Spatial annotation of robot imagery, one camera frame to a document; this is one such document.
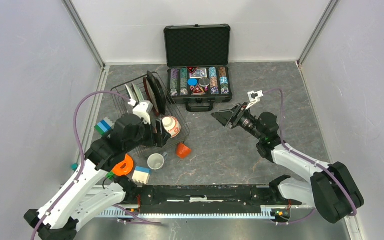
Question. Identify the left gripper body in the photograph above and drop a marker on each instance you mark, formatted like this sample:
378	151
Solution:
145	137

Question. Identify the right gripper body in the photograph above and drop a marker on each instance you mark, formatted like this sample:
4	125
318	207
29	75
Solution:
246	121

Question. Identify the tan ceramic bowl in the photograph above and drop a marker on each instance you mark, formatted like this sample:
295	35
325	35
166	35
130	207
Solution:
171	125

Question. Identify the white plate teal rim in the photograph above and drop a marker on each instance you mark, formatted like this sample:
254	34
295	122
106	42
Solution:
131	93

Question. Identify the mint green flower plate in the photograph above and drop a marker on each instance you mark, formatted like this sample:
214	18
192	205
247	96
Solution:
138	93

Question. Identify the red rim beige plate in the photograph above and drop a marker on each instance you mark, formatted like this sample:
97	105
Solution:
151	95

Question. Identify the dark brown bottom plate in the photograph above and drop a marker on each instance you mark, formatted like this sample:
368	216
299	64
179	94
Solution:
158	91

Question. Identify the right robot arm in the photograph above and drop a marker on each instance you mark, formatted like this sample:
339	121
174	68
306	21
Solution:
329	188

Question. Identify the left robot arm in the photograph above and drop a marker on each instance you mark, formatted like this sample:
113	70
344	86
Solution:
67	212

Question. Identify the orange small cup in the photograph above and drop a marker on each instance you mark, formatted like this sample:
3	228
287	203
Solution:
182	151

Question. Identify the white mug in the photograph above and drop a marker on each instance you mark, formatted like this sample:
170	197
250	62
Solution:
156	160

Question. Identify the blue green stacked blocks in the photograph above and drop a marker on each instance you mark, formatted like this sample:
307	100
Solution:
103	126

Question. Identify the orange tape dispenser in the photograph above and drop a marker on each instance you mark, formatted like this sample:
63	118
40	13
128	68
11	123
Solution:
124	167

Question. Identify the silver round dealer button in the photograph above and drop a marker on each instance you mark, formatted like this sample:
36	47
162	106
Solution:
204	82

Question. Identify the blue white toy block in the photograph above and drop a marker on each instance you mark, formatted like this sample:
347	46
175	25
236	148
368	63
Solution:
141	175

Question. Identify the blue round chip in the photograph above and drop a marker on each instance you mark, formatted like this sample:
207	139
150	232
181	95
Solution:
192	82

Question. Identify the green dice block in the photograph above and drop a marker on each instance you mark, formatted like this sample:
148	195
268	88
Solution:
110	175

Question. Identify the black poker chip case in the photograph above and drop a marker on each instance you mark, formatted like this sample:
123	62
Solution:
198	51

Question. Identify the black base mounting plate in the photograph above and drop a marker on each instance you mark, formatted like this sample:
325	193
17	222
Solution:
203	199

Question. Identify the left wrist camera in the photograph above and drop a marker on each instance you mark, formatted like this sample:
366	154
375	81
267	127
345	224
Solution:
142	109

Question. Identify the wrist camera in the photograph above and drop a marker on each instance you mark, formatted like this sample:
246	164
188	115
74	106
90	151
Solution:
254	97
142	109

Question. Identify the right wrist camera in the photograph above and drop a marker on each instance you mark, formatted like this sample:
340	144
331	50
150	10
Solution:
254	97

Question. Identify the black wire dish rack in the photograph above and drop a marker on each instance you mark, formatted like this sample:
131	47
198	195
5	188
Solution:
171	110

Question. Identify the white cable duct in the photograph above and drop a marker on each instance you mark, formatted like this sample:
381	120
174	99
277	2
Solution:
113	212

